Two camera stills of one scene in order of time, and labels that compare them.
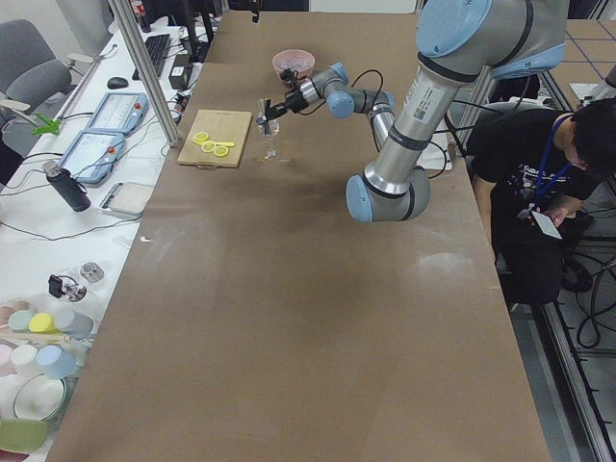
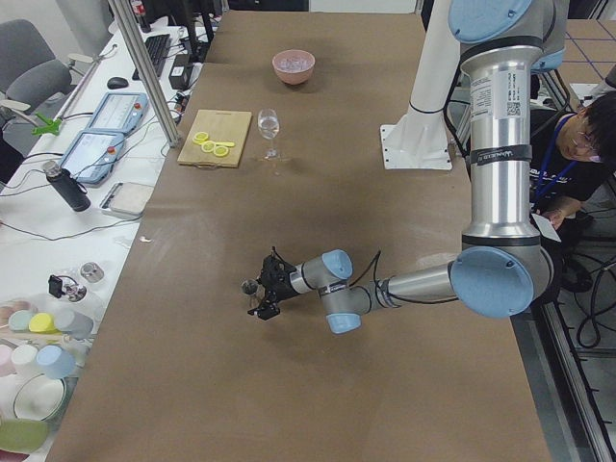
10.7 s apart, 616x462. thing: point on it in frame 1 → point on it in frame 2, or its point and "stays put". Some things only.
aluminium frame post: (145, 68) stays put
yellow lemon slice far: (200, 137) stays put
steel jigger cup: (268, 106) → (252, 291)
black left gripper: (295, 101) → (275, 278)
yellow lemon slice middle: (208, 145) stays put
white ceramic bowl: (39, 397) stays put
